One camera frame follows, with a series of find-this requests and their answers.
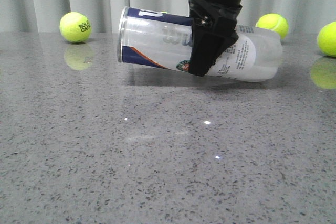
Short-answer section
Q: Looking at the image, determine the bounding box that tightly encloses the yellow tennis ball far right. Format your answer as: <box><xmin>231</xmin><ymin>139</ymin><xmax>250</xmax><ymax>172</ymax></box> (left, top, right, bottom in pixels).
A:
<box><xmin>317</xmin><ymin>22</ymin><xmax>336</xmax><ymax>57</ymax></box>

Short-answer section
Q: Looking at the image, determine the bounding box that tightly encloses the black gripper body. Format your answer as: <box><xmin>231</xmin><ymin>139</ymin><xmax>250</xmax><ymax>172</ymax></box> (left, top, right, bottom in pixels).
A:
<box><xmin>188</xmin><ymin>0</ymin><xmax>242</xmax><ymax>35</ymax></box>

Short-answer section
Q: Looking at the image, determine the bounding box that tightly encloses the yellow tennis ball far left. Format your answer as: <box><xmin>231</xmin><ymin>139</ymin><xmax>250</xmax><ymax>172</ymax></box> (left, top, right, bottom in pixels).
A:
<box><xmin>59</xmin><ymin>12</ymin><xmax>91</xmax><ymax>43</ymax></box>

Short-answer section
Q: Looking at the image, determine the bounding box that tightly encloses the clear Wilson tennis ball can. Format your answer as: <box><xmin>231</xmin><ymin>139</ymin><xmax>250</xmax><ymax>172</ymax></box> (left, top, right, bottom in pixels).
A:
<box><xmin>118</xmin><ymin>7</ymin><xmax>282</xmax><ymax>82</ymax></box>

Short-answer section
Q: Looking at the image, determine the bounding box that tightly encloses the black gripper finger can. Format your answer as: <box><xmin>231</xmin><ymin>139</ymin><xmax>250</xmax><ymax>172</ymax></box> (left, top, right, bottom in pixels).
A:
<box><xmin>188</xmin><ymin>31</ymin><xmax>238</xmax><ymax>77</ymax></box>

